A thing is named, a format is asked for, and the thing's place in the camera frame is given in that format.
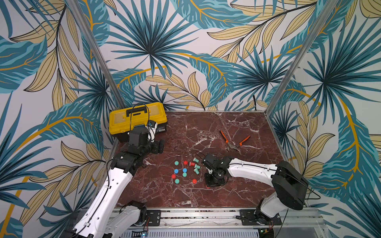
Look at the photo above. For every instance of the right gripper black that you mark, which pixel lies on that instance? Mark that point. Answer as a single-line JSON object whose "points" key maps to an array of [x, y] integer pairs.
{"points": [[207, 160]]}

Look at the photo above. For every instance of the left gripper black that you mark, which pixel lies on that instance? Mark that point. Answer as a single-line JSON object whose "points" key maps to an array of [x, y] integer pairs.
{"points": [[158, 146]]}

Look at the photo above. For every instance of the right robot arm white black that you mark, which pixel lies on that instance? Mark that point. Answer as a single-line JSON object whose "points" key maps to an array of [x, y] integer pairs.
{"points": [[289, 185]]}

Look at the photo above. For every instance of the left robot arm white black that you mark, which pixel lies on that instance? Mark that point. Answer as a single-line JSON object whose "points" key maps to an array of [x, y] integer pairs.
{"points": [[107, 184]]}

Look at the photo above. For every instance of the yellow black toolbox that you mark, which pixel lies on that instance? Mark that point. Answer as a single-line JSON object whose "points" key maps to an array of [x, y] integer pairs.
{"points": [[124, 120]]}

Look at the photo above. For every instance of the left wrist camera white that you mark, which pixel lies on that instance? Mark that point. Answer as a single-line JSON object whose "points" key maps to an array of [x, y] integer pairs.
{"points": [[151, 126]]}

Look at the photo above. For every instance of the orange handled pliers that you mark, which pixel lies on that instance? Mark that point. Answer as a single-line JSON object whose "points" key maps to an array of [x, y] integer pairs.
{"points": [[231, 145]]}

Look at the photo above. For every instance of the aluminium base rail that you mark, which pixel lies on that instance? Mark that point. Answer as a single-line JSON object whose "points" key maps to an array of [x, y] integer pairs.
{"points": [[283, 221]]}

